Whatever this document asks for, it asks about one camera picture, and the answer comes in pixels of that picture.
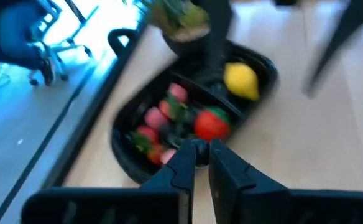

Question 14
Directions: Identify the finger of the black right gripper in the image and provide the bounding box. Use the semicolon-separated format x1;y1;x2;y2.
199;0;232;75
301;0;363;98

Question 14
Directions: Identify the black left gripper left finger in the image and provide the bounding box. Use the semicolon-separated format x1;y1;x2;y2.
21;140;197;224

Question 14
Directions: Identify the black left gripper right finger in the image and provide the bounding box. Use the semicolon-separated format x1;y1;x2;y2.
208;138;363;224

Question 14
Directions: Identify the yellow lemon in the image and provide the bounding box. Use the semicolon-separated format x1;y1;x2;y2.
223;62;260;102

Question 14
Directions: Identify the small red strawberry with stem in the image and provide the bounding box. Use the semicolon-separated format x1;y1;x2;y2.
147;144;165;166

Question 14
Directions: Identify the red tomato with green top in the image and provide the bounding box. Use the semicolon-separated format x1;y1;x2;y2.
193;106;231;143

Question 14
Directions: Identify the black plastic tupperware container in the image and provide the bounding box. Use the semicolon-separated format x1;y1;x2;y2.
110;40;279;185

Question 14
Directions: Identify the potted green succulent plant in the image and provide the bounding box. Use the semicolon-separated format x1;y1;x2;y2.
142;0;213;58

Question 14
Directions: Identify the office chair base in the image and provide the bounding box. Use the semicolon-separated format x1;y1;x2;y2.
0;0;94;88

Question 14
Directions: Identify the black aluminium table frame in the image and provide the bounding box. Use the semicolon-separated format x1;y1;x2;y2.
40;18;150;191

